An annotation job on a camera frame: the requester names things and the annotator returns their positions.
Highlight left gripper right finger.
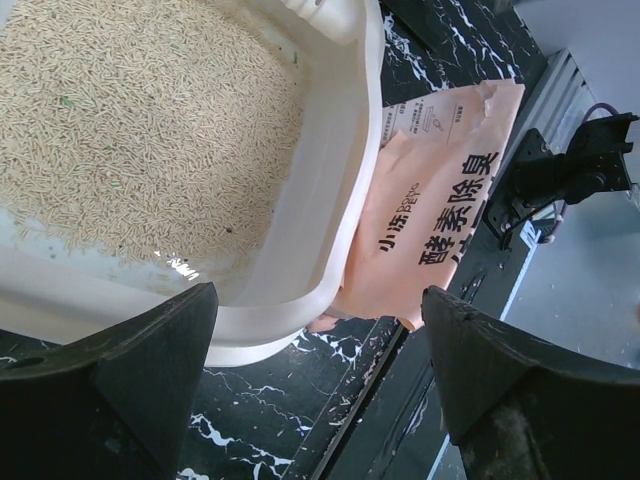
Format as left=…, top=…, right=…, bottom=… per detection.
left=421, top=286, right=639, bottom=479

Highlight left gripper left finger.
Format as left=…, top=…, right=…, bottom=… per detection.
left=1, top=283, right=219, bottom=479

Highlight pink cat litter bag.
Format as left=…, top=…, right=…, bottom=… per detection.
left=307, top=79, right=525, bottom=333

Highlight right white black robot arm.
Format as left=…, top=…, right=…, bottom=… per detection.
left=512, top=113, right=639, bottom=208

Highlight beige plastic litter box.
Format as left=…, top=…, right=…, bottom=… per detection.
left=1, top=1, right=385, bottom=367

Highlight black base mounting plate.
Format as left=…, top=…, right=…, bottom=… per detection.
left=286, top=222, right=540, bottom=479

